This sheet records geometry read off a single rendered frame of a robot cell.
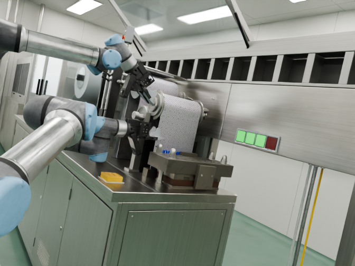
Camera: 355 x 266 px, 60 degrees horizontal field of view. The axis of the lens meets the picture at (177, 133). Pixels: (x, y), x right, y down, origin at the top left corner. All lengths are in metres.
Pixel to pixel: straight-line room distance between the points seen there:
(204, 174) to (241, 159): 3.22
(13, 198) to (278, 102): 1.10
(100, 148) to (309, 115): 0.86
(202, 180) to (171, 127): 0.31
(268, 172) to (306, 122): 3.03
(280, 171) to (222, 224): 2.73
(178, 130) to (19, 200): 1.02
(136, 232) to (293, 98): 0.84
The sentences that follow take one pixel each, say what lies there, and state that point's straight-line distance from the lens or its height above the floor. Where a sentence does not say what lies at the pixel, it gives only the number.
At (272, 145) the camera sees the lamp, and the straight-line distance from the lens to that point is 1.39.
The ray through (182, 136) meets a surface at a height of 1.12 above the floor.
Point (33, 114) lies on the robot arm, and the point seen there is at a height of 1.13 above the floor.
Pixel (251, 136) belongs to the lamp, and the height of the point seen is 1.19.
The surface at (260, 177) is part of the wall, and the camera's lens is 4.41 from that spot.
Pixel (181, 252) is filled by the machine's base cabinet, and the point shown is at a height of 0.63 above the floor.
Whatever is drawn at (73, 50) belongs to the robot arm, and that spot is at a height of 1.37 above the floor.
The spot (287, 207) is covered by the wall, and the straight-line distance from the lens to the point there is 4.16.
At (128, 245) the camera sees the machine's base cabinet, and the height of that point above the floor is 0.69.
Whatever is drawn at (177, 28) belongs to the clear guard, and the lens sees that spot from 2.03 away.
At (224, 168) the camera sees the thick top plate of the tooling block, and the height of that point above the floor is 1.02.
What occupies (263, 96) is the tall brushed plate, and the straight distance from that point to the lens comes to 1.48.
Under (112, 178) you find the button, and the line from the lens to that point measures 1.29.
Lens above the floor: 1.22
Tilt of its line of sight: 3 degrees down
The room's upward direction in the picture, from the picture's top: 12 degrees clockwise
